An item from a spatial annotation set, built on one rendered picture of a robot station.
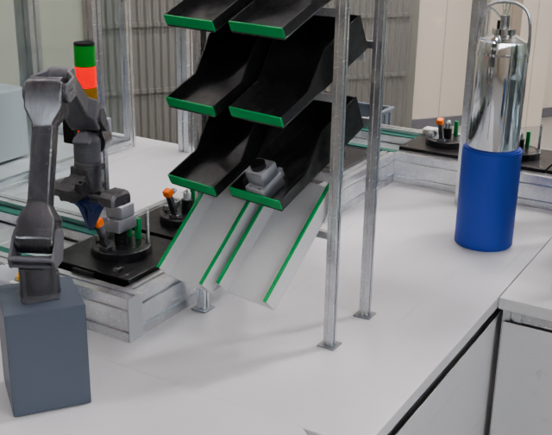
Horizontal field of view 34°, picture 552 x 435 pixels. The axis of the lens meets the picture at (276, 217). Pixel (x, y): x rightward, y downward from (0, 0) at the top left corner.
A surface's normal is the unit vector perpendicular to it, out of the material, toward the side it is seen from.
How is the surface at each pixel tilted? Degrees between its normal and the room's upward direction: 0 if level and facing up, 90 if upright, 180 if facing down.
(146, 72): 90
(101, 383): 0
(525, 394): 90
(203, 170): 25
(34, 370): 90
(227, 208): 45
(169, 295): 90
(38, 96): 76
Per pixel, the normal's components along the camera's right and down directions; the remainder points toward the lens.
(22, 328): 0.39, 0.32
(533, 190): -0.51, 0.29
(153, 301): 0.86, 0.18
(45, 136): -0.06, -0.07
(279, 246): -0.45, -0.49
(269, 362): 0.01, -0.94
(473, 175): -0.77, 0.21
